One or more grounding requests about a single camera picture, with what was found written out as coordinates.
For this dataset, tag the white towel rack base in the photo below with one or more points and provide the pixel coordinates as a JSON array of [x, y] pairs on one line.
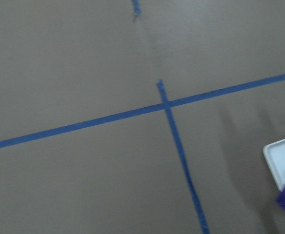
[[274, 154]]

